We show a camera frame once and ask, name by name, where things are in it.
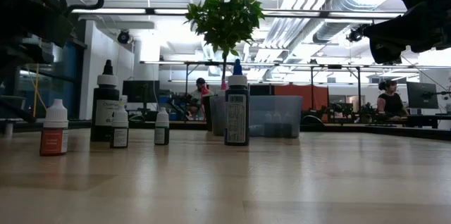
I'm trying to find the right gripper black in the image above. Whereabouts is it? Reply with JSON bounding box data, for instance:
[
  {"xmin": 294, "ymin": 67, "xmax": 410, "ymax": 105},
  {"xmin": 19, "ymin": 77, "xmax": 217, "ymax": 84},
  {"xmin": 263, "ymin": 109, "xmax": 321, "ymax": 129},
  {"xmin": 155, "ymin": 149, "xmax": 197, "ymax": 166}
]
[{"xmin": 362, "ymin": 0, "xmax": 451, "ymax": 65}]

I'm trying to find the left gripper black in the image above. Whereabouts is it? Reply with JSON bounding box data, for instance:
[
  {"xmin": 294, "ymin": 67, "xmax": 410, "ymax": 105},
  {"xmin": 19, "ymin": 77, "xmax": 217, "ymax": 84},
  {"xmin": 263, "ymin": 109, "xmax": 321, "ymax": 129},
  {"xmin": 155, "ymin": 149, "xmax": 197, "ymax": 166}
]
[{"xmin": 0, "ymin": 0, "xmax": 75, "ymax": 73}]

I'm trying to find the small orange dropper bottle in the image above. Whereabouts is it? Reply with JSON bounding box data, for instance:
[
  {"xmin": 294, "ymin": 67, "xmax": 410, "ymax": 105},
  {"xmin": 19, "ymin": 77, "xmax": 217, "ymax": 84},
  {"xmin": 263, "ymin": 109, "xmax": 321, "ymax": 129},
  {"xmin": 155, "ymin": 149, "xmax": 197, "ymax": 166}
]
[{"xmin": 39, "ymin": 99, "xmax": 69, "ymax": 157}]

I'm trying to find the vial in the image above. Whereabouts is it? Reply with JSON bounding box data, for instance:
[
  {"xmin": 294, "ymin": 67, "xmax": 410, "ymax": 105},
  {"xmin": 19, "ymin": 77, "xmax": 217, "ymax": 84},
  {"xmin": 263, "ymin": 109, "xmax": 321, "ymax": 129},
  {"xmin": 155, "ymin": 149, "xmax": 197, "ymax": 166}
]
[{"xmin": 90, "ymin": 58, "xmax": 121, "ymax": 143}]

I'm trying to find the small white-capped dropper bottle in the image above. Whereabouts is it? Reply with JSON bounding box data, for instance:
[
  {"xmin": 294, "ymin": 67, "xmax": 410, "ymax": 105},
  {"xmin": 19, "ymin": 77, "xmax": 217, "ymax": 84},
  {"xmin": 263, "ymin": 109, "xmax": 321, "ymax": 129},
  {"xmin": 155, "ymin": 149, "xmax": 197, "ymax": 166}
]
[
  {"xmin": 154, "ymin": 106, "xmax": 171, "ymax": 146},
  {"xmin": 109, "ymin": 101, "xmax": 130, "ymax": 149}
]

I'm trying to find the person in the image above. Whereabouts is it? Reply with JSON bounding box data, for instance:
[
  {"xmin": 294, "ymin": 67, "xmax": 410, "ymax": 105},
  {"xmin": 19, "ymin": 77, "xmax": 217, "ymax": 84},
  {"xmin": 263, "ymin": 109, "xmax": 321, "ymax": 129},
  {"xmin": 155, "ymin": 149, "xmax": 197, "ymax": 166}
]
[
  {"xmin": 376, "ymin": 79, "xmax": 409, "ymax": 119},
  {"xmin": 186, "ymin": 77, "xmax": 216, "ymax": 119}
]

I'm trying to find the black computer monitor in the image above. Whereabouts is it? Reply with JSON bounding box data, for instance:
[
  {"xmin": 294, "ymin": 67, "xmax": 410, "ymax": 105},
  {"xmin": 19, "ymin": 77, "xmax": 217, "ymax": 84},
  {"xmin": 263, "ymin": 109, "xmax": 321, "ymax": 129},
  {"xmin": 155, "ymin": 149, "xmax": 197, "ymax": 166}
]
[
  {"xmin": 122, "ymin": 80, "xmax": 161, "ymax": 104},
  {"xmin": 406, "ymin": 81, "xmax": 440, "ymax": 110}
]

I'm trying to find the long overhead light bar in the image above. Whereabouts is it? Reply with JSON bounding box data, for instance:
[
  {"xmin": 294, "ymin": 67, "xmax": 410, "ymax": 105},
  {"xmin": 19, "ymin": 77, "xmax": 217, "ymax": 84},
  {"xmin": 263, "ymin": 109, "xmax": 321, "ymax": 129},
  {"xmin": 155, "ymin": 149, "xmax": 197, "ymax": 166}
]
[{"xmin": 70, "ymin": 7, "xmax": 405, "ymax": 19}]

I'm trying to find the orange partition panel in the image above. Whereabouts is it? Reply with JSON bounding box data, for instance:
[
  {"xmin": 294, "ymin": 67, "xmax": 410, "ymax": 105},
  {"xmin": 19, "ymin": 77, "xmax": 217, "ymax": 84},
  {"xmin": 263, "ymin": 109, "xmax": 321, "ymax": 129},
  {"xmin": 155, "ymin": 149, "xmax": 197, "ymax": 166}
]
[{"xmin": 274, "ymin": 84, "xmax": 330, "ymax": 112}]

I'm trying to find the translucent grey plastic bin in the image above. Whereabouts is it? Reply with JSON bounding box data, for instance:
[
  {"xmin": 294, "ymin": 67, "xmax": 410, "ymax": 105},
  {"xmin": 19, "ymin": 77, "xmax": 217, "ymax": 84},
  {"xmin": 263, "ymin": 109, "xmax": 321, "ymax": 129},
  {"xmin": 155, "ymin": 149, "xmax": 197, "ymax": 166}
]
[{"xmin": 209, "ymin": 94, "xmax": 304, "ymax": 139}]

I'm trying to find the potted tree in black pot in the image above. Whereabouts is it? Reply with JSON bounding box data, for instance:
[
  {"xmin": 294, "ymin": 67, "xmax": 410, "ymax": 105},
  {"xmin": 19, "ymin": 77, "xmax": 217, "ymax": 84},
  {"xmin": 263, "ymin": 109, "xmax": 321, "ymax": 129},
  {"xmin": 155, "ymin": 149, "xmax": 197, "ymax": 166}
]
[{"xmin": 183, "ymin": 0, "xmax": 266, "ymax": 132}]

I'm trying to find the large blue-capped colouring bottle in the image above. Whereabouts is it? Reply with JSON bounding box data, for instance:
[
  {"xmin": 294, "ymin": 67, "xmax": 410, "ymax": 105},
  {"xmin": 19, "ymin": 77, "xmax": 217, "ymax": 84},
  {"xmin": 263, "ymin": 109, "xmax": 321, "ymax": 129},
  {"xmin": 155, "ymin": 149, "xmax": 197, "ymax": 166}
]
[{"xmin": 224, "ymin": 58, "xmax": 251, "ymax": 147}]

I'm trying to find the black overhead rig camera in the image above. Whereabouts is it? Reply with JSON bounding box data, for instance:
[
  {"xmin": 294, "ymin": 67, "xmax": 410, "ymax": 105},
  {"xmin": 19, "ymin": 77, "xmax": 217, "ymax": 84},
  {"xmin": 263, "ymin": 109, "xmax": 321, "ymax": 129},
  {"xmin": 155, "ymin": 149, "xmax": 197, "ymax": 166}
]
[{"xmin": 345, "ymin": 23, "xmax": 371, "ymax": 44}]

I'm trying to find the yellow extension cable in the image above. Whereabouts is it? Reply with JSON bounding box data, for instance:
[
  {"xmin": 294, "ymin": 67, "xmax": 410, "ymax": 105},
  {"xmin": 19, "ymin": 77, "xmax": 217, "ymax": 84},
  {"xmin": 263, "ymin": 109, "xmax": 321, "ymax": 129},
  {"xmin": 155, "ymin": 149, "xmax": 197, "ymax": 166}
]
[{"xmin": 26, "ymin": 0, "xmax": 49, "ymax": 119}]

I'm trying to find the round black ceiling camera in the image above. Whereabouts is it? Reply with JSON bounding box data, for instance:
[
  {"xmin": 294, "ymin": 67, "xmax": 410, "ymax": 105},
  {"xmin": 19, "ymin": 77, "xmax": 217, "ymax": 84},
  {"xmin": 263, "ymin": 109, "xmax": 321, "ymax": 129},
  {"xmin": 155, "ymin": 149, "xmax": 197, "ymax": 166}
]
[{"xmin": 117, "ymin": 29, "xmax": 132, "ymax": 44}]

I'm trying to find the black aluminium table frame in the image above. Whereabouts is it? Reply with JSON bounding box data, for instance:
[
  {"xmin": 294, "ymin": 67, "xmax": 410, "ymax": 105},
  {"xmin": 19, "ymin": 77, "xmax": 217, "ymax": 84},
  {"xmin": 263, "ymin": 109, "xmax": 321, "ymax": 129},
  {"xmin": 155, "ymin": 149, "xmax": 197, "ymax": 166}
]
[{"xmin": 0, "ymin": 118, "xmax": 451, "ymax": 142}]

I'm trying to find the black curved frame foot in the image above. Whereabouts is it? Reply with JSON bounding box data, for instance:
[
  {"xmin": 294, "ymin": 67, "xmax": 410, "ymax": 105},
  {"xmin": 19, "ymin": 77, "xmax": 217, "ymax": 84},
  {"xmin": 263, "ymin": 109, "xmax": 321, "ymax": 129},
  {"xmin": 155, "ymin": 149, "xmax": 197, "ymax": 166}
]
[{"xmin": 302, "ymin": 113, "xmax": 323, "ymax": 126}]

